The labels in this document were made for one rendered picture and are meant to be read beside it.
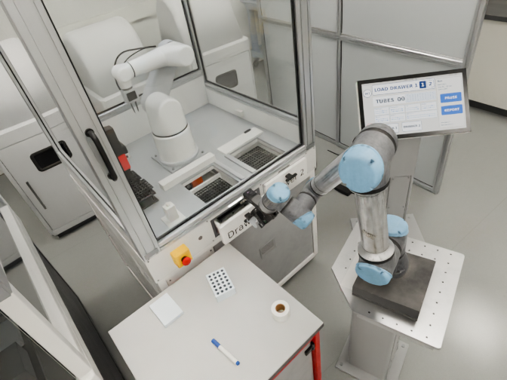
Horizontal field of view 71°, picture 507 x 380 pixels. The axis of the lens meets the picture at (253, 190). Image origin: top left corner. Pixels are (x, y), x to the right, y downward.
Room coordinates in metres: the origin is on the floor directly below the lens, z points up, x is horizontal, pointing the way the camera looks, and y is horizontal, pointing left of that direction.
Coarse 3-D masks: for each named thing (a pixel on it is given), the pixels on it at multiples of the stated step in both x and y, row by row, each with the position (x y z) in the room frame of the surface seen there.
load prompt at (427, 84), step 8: (416, 80) 1.59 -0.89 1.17; (424, 80) 1.58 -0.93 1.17; (432, 80) 1.57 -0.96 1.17; (376, 88) 1.61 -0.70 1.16; (384, 88) 1.60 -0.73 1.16; (392, 88) 1.59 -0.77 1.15; (400, 88) 1.58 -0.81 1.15; (408, 88) 1.57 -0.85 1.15; (416, 88) 1.56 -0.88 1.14; (424, 88) 1.55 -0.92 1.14; (432, 88) 1.55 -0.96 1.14
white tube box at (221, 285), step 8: (216, 272) 0.95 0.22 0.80; (224, 272) 0.94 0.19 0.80; (208, 280) 0.92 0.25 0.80; (216, 280) 0.91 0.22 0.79; (224, 280) 0.90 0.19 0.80; (216, 288) 0.87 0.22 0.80; (224, 288) 0.87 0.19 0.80; (232, 288) 0.86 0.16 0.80; (216, 296) 0.84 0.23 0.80; (224, 296) 0.84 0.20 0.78
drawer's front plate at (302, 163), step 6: (300, 162) 1.44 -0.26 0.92; (306, 162) 1.46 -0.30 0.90; (288, 168) 1.40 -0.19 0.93; (294, 168) 1.41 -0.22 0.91; (300, 168) 1.44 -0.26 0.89; (306, 168) 1.46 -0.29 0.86; (282, 174) 1.36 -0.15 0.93; (300, 174) 1.43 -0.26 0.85; (306, 174) 1.46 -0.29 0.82; (270, 180) 1.33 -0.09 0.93; (276, 180) 1.34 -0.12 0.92; (282, 180) 1.36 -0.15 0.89; (294, 180) 1.41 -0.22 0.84; (264, 186) 1.30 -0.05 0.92; (288, 186) 1.38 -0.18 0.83; (264, 192) 1.31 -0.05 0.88
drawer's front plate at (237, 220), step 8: (248, 208) 1.17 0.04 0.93; (232, 216) 1.13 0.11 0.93; (240, 216) 1.14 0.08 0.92; (224, 224) 1.10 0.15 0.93; (232, 224) 1.11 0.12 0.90; (240, 224) 1.13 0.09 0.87; (248, 224) 1.16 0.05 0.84; (224, 232) 1.08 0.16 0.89; (232, 232) 1.11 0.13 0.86; (240, 232) 1.13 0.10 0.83; (224, 240) 1.08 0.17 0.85
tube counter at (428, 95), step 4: (420, 92) 1.55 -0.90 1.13; (424, 92) 1.54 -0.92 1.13; (428, 92) 1.54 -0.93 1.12; (432, 92) 1.53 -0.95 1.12; (400, 96) 1.56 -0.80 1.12; (404, 96) 1.55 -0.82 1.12; (408, 96) 1.55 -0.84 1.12; (412, 96) 1.54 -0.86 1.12; (416, 96) 1.54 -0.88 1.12; (420, 96) 1.54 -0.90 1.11; (424, 96) 1.53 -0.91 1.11; (428, 96) 1.53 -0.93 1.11; (432, 96) 1.52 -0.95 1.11; (400, 100) 1.54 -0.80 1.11; (404, 100) 1.54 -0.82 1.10; (408, 100) 1.54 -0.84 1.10; (412, 100) 1.53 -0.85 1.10; (416, 100) 1.53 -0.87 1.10; (420, 100) 1.52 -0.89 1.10; (424, 100) 1.52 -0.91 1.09
